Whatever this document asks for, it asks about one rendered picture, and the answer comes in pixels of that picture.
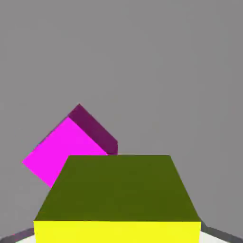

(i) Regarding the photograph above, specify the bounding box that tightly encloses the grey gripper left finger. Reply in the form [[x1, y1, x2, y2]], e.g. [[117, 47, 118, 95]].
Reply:
[[0, 227, 35, 243]]

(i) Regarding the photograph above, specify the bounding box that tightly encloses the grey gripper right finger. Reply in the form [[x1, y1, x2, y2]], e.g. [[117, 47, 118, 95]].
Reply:
[[200, 220, 243, 243]]

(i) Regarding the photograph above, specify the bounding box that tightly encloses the small yellow cube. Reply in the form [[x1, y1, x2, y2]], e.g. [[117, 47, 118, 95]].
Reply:
[[33, 154, 202, 243]]

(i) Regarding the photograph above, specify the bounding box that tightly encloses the small magenta cube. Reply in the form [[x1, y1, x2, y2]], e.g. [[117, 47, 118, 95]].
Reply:
[[21, 103, 119, 189]]

